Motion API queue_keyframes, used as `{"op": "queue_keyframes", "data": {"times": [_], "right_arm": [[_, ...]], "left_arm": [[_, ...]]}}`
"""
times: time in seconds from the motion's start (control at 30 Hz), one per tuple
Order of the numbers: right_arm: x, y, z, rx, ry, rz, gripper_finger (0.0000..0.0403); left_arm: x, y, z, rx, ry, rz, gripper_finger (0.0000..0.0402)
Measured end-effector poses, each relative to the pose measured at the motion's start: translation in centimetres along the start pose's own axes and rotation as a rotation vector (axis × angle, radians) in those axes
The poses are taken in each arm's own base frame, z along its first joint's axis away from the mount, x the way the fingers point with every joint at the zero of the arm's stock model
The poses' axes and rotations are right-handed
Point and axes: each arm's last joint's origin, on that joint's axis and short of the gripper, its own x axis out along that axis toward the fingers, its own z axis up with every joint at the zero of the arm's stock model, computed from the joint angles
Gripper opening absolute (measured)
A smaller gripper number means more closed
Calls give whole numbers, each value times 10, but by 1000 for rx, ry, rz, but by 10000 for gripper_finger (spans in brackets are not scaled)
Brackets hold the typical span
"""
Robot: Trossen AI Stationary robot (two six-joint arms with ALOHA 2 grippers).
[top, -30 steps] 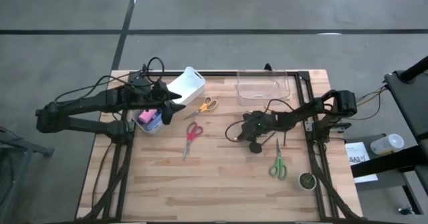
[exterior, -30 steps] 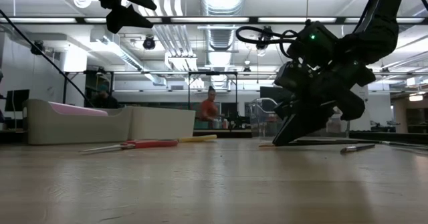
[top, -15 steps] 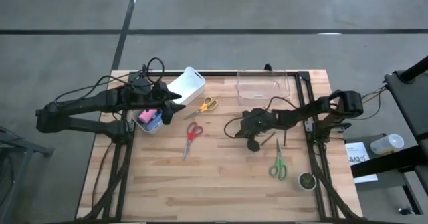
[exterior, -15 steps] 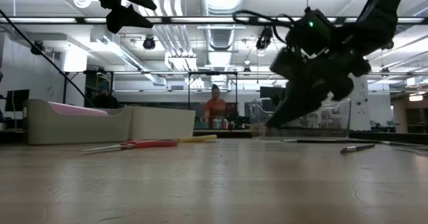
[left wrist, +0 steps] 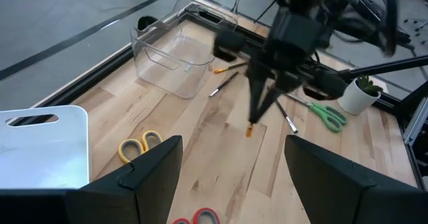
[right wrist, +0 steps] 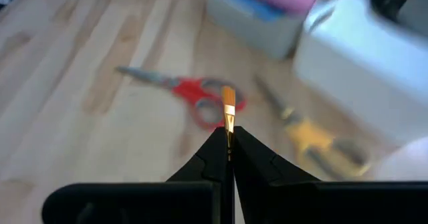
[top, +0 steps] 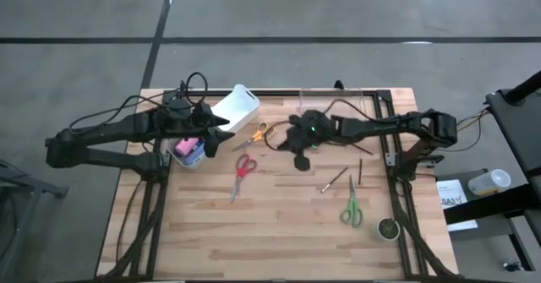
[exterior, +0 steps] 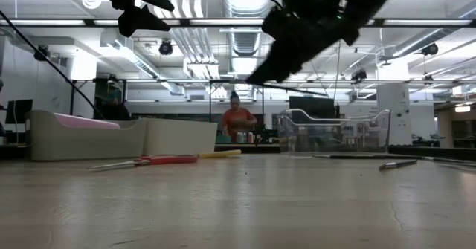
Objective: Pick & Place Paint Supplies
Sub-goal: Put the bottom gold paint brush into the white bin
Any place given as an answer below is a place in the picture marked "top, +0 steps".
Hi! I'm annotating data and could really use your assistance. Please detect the green handled scissors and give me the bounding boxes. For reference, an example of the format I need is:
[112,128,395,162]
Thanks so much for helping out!
[339,175,364,229]

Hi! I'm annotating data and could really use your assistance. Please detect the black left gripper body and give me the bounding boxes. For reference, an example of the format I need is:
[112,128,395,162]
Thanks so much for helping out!
[175,101,215,136]

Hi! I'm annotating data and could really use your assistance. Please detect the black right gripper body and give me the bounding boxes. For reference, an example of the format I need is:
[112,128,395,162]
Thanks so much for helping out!
[276,108,337,154]

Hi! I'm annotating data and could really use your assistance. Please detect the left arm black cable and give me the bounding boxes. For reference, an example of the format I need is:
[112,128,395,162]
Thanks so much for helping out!
[67,92,187,134]

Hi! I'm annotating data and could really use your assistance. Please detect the grey plastic bin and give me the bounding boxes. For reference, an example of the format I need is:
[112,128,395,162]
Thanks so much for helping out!
[166,137,208,170]

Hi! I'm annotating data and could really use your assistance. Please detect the yellow handled scissors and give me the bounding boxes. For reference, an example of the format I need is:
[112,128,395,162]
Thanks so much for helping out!
[231,121,276,153]

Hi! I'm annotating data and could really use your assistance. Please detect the brown paintbrush silver ferrule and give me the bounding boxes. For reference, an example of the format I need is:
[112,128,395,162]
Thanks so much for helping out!
[320,166,349,193]

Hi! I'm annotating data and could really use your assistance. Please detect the red handled scissors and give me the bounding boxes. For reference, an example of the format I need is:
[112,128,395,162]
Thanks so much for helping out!
[230,153,258,203]

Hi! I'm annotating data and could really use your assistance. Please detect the white printed paper sheet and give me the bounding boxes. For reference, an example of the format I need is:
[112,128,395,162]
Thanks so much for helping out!
[435,179,478,232]

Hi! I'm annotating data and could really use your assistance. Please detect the large blue paint bottle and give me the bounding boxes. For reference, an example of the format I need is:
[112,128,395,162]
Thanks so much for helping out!
[181,145,206,166]

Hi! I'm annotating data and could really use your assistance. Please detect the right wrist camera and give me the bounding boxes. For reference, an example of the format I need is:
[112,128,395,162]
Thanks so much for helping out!
[293,152,312,172]

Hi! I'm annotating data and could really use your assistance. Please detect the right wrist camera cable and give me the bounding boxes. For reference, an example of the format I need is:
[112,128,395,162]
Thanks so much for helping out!
[265,98,384,151]

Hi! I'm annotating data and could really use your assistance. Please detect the clear plastic bin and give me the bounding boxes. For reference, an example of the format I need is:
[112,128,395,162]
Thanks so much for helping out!
[298,87,368,123]

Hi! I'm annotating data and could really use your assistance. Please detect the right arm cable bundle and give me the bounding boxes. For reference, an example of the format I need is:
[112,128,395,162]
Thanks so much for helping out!
[443,105,494,153]

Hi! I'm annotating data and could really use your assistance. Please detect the black metal rack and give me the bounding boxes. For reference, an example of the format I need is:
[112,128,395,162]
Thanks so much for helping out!
[0,159,69,283]

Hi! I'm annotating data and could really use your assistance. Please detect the white plastic bin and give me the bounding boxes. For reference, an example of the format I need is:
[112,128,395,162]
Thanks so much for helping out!
[210,83,261,134]

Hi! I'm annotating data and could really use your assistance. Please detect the pink paint bottle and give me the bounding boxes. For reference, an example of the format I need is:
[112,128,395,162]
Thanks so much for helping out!
[175,137,200,156]

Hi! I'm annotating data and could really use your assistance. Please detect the clear plastic jar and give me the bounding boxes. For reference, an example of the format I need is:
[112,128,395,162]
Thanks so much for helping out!
[467,168,511,196]

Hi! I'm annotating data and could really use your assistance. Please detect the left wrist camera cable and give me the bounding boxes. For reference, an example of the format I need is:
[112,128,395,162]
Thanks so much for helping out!
[184,71,210,106]

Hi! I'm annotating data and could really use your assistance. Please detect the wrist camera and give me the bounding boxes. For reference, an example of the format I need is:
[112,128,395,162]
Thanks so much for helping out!
[203,139,219,159]
[293,152,312,172]

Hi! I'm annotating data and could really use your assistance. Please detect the black side cart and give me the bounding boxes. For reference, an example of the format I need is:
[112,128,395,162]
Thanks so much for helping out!
[434,69,541,275]

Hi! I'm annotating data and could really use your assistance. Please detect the black aluminium frame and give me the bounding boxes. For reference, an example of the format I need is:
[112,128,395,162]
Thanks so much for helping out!
[96,87,462,280]

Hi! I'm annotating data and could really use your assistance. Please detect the brown cable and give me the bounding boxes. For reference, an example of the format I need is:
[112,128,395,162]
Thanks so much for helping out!
[114,177,145,254]

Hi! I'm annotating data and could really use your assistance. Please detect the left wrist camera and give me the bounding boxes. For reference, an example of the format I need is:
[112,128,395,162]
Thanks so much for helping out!
[203,139,219,159]

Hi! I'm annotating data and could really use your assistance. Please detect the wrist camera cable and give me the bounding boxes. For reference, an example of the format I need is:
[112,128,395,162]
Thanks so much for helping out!
[265,98,384,151]
[184,71,210,106]

